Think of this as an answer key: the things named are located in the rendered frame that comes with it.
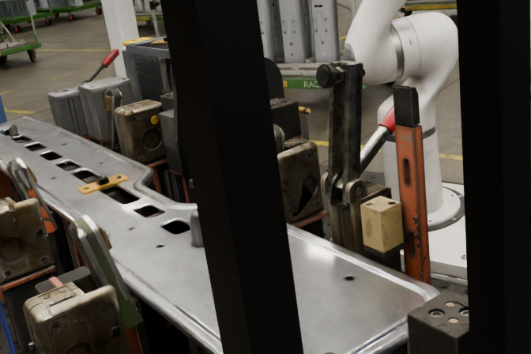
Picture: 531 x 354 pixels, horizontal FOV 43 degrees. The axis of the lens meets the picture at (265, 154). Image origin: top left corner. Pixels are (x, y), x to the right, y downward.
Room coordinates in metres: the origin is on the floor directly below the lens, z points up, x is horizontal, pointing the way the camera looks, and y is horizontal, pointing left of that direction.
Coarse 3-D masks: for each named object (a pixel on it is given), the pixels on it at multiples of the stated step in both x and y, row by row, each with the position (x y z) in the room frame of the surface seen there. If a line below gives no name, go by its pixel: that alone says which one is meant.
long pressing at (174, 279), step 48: (0, 144) 1.46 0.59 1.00; (48, 144) 1.40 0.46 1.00; (96, 144) 1.33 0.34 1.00; (48, 192) 1.09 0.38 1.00; (96, 192) 1.05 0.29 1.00; (144, 192) 1.01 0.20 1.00; (144, 240) 0.83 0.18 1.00; (192, 240) 0.81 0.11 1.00; (288, 240) 0.77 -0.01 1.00; (144, 288) 0.70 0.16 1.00; (192, 288) 0.68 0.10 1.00; (336, 288) 0.64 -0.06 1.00; (384, 288) 0.62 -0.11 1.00; (432, 288) 0.60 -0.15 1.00; (192, 336) 0.59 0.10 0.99; (336, 336) 0.55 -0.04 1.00; (384, 336) 0.54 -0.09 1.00
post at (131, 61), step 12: (132, 60) 1.64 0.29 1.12; (144, 60) 1.64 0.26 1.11; (156, 60) 1.66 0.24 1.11; (132, 72) 1.65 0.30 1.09; (144, 72) 1.64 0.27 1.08; (156, 72) 1.66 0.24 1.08; (132, 84) 1.66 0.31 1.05; (144, 84) 1.64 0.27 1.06; (156, 84) 1.66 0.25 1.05; (144, 96) 1.64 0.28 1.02; (156, 96) 1.66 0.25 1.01; (168, 180) 1.65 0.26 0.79
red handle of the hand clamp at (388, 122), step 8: (392, 112) 0.82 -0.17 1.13; (384, 120) 0.82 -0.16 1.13; (392, 120) 0.81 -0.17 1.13; (384, 128) 0.81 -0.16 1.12; (392, 128) 0.81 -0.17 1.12; (376, 136) 0.81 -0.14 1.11; (384, 136) 0.81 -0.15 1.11; (368, 144) 0.80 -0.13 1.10; (376, 144) 0.80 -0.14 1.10; (360, 152) 0.80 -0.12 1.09; (368, 152) 0.79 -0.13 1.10; (376, 152) 0.80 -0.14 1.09; (360, 160) 0.79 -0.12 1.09; (368, 160) 0.79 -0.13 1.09; (360, 168) 0.78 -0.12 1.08; (336, 184) 0.77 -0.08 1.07
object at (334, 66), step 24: (336, 72) 0.77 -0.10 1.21; (360, 72) 0.78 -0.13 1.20; (336, 96) 0.79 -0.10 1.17; (360, 96) 0.77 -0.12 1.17; (336, 120) 0.79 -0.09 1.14; (360, 120) 0.77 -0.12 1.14; (336, 144) 0.78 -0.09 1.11; (360, 144) 0.77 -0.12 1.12; (336, 168) 0.78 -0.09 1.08; (336, 192) 0.78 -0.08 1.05
